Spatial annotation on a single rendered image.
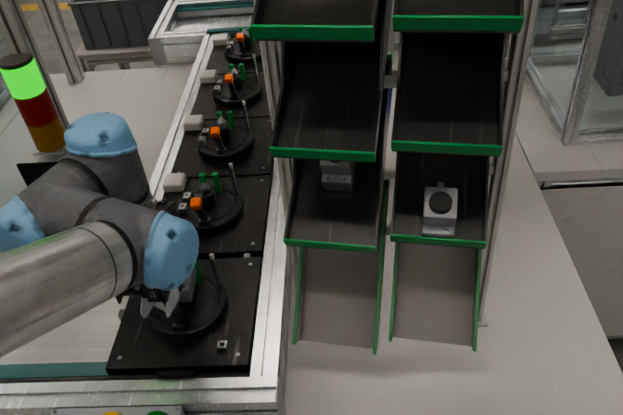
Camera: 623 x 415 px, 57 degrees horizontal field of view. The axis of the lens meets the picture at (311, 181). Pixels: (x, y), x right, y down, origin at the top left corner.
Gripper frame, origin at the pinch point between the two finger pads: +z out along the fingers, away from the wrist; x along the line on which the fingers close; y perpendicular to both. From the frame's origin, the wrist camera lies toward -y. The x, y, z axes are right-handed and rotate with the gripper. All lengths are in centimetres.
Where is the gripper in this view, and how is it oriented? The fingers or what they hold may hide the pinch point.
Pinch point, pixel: (168, 302)
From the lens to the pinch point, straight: 96.4
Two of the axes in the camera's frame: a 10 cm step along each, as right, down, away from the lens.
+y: -0.2, 6.3, -7.7
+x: 10.0, -0.5, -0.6
